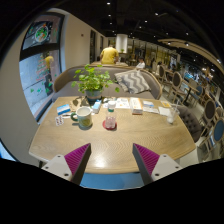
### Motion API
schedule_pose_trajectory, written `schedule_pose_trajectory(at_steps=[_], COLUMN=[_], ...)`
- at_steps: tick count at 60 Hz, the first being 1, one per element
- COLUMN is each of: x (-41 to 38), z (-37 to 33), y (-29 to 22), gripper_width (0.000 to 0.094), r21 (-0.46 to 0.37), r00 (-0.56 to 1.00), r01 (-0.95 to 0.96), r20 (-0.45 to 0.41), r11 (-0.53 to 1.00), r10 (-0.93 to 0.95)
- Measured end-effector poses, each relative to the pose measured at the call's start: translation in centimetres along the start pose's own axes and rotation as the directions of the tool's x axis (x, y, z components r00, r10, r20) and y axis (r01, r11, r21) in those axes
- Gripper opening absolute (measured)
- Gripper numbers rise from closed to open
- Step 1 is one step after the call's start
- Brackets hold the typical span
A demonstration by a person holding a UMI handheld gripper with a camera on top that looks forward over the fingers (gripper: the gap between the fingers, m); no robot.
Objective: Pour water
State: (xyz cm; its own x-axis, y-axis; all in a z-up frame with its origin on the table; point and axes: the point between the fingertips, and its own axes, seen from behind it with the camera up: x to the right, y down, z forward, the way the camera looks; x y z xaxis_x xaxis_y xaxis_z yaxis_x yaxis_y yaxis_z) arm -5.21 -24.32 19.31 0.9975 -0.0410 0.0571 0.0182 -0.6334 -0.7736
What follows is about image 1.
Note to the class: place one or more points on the grey curved sofa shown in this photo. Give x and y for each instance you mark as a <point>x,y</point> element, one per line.
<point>65,86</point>

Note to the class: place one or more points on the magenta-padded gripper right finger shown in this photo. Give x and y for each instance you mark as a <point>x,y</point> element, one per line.
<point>145,157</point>

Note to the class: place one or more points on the grey tufted chair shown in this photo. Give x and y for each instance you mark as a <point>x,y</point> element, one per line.
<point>190,121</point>

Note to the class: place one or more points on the decorated window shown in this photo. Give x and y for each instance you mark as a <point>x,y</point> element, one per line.
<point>40,80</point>

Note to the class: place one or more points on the clear plastic cup with straw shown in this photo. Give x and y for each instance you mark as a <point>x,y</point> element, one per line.
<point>172,116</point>

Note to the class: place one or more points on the group of ceiling lights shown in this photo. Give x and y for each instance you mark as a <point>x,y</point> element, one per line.
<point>108,3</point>

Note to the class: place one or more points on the upright blue and white carton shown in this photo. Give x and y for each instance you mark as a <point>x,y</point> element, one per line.
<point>96,106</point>

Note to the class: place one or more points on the blue flat box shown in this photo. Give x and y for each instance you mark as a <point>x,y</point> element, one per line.
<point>63,109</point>

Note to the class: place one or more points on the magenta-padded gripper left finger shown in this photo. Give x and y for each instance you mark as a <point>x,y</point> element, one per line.
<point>78,156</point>

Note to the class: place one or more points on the yellow card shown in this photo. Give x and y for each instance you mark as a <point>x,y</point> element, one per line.
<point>166,104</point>

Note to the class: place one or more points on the blue seat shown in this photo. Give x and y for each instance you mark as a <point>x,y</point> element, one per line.
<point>110,181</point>

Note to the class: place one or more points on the clear plastic water bottle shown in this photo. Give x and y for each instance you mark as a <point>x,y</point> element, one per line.
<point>110,118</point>

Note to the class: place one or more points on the white printed leaflet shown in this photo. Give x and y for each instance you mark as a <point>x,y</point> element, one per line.
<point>122,103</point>

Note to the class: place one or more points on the small blue and white card box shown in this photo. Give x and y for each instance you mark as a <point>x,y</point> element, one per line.
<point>148,104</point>

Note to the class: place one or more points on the person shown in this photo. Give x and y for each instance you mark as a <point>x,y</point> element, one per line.
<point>140,64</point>
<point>109,56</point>

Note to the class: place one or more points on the white paper napkin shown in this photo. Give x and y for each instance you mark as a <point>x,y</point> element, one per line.
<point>164,111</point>

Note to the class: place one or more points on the potted green leafy plant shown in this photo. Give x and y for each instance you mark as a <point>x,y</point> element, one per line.
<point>93,81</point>

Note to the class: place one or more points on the group of dining chairs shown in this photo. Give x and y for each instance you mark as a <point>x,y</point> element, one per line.
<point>210,113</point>

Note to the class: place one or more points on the pill blister pack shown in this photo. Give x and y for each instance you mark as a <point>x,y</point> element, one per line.
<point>59,120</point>

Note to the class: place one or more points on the grey chevron cushion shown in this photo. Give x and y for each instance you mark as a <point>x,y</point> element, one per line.
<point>133,81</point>

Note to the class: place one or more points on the white box with orange print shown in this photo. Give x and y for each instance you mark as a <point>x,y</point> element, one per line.
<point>136,106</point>

